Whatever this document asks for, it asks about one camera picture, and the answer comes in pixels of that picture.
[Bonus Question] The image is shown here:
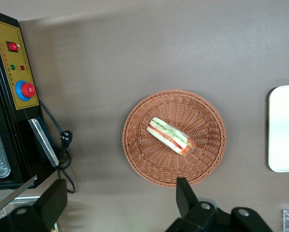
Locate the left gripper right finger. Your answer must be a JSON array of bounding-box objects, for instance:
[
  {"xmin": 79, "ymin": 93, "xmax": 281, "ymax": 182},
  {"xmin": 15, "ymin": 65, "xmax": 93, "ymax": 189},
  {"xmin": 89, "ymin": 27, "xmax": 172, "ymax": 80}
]
[{"xmin": 163, "ymin": 177, "xmax": 273, "ymax": 232}]

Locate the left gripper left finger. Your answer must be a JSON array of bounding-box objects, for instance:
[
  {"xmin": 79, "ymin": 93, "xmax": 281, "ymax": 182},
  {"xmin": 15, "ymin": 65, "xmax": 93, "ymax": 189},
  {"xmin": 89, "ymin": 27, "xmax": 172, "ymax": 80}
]
[{"xmin": 0, "ymin": 179, "xmax": 68, "ymax": 232}]

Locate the plastic sandwich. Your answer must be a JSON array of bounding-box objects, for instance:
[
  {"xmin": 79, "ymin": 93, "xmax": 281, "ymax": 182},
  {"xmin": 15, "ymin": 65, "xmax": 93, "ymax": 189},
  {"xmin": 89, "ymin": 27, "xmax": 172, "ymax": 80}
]
[{"xmin": 146, "ymin": 116, "xmax": 197, "ymax": 156}]

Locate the round brown wicker basket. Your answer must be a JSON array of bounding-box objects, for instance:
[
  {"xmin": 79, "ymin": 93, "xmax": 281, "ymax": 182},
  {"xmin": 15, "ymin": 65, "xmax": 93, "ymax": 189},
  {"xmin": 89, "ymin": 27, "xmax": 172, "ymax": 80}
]
[{"xmin": 122, "ymin": 89, "xmax": 227, "ymax": 189}]

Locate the beige plastic tray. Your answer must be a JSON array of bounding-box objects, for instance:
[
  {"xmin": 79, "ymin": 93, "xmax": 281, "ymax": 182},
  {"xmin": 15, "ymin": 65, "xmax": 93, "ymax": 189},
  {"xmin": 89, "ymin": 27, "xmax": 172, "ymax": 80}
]
[{"xmin": 268, "ymin": 84, "xmax": 289, "ymax": 173}]

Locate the silver machine lever bar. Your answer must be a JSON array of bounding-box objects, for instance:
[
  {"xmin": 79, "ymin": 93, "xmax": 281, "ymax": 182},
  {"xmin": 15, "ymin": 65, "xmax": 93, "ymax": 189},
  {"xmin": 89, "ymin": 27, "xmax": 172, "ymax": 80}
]
[{"xmin": 0, "ymin": 175, "xmax": 39, "ymax": 217}]

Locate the black sealing machine yellow panel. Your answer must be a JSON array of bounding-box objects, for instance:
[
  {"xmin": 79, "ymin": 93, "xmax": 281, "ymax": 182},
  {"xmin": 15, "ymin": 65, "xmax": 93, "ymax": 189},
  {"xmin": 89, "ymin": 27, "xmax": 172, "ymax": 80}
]
[{"xmin": 0, "ymin": 8, "xmax": 60, "ymax": 191}]

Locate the black power cable with plug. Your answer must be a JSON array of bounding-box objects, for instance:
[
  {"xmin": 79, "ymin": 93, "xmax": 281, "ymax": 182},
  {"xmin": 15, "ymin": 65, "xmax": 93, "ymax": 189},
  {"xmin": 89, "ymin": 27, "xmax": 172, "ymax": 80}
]
[{"xmin": 39, "ymin": 100, "xmax": 76, "ymax": 194}]

